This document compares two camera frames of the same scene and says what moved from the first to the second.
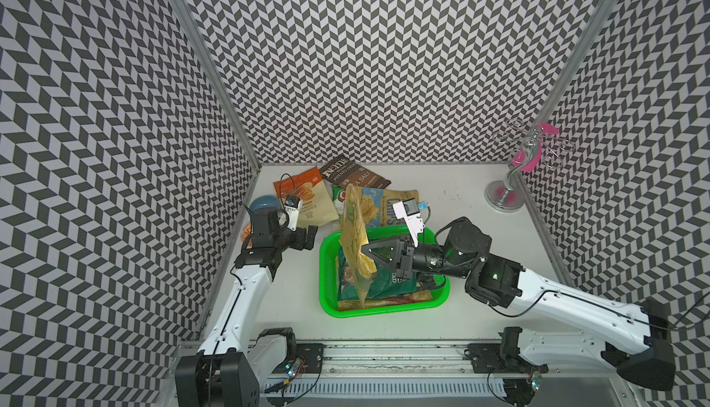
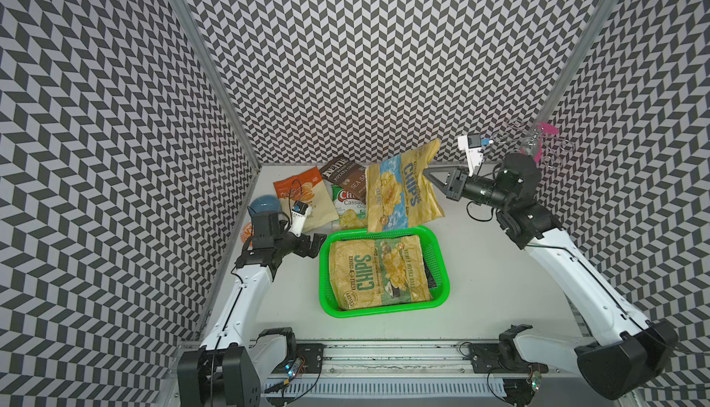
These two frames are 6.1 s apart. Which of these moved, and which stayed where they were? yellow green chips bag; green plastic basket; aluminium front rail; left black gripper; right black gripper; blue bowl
Moved: yellow green chips bag; right black gripper
Stayed: blue bowl; aluminium front rail; left black gripper; green plastic basket
